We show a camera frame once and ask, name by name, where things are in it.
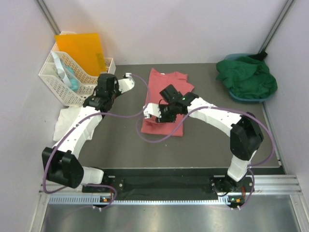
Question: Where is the pink t shirt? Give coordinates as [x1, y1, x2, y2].
[141, 68, 195, 137]

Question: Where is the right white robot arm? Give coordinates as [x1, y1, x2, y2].
[156, 85, 264, 191]

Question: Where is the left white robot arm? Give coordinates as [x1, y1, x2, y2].
[42, 73, 122, 192]

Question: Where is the dark grey table mat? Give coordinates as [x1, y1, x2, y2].
[54, 63, 288, 174]

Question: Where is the white perforated desk organizer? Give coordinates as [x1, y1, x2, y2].
[39, 32, 116, 106]

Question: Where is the orange plastic board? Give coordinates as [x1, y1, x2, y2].
[54, 33, 107, 76]

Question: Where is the white folded t shirt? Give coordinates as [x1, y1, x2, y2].
[53, 105, 99, 142]

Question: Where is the blue laundry basket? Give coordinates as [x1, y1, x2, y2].
[223, 53, 276, 104]

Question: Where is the green t shirt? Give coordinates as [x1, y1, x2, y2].
[216, 55, 278, 99]

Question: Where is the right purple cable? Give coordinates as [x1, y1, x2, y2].
[136, 106, 276, 210]

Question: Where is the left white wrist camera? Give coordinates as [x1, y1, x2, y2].
[118, 72, 135, 94]

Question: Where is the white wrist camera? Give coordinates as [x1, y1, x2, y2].
[143, 103, 162, 119]
[118, 72, 135, 94]

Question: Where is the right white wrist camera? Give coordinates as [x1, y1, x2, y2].
[143, 103, 162, 119]

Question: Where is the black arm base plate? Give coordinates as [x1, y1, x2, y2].
[82, 168, 255, 201]

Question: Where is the aluminium frame rail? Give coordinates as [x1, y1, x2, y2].
[35, 0, 61, 35]

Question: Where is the grey slotted cable duct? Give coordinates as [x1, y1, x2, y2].
[48, 194, 244, 205]

